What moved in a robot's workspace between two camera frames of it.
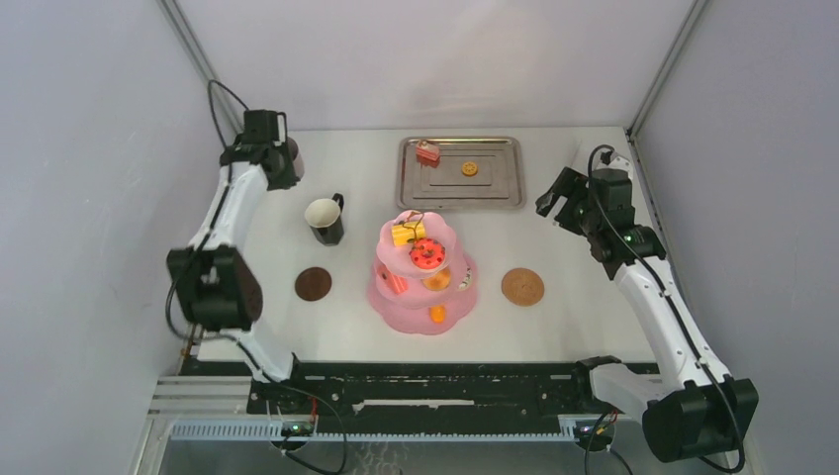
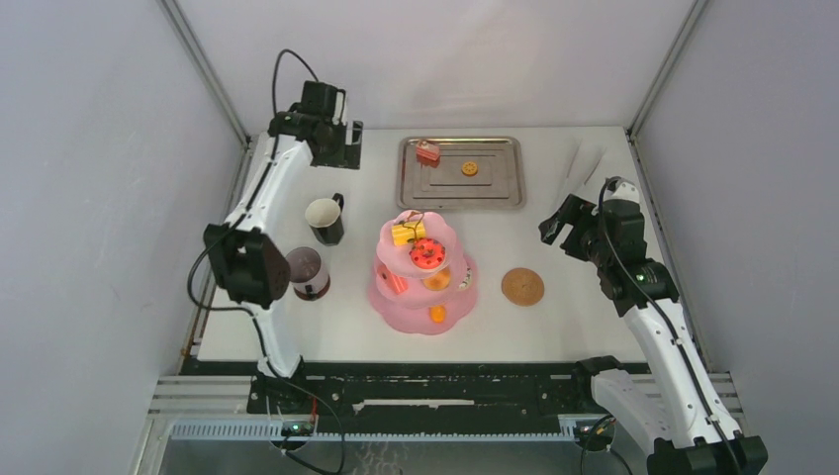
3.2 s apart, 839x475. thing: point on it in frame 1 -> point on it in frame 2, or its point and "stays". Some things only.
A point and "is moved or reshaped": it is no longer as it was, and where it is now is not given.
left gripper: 289,179 -> 346,155
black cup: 325,218 stays
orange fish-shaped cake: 437,314 stays
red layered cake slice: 398,283 stays
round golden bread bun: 439,281 stays
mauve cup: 293,151 is moved or reshaped
